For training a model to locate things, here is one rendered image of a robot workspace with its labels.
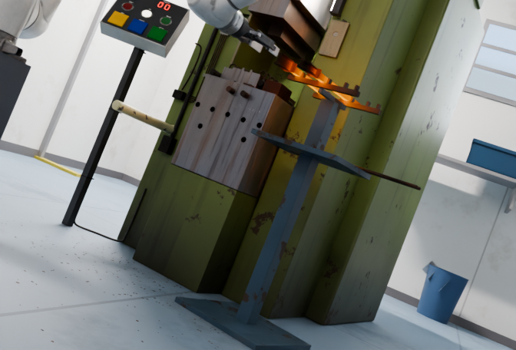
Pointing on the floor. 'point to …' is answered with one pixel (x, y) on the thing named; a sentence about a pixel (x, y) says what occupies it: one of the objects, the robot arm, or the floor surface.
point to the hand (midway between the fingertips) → (265, 47)
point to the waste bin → (440, 293)
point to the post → (101, 139)
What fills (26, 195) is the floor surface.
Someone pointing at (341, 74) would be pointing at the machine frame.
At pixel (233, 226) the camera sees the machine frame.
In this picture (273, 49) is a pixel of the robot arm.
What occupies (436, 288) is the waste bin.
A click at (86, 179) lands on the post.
